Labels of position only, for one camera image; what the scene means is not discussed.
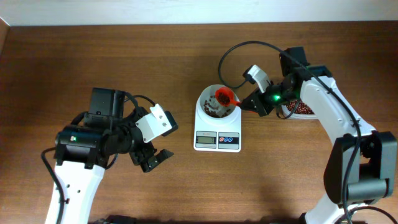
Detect red plastic measuring scoop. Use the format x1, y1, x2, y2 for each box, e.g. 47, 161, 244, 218
215, 86, 241, 107

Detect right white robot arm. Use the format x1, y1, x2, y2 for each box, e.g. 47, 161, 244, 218
241, 47, 397, 224

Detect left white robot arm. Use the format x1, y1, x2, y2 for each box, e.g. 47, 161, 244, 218
41, 88, 178, 223

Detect white digital kitchen scale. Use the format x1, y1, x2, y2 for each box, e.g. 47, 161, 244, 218
193, 107, 242, 152

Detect red beans in container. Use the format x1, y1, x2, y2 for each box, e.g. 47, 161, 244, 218
286, 100, 314, 115

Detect clear plastic bean container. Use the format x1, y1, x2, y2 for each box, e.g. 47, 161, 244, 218
281, 100, 317, 119

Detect white round bowl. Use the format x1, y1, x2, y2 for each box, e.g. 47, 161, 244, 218
196, 85, 236, 119

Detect red beans in bowl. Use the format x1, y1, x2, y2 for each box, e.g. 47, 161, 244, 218
203, 98, 231, 118

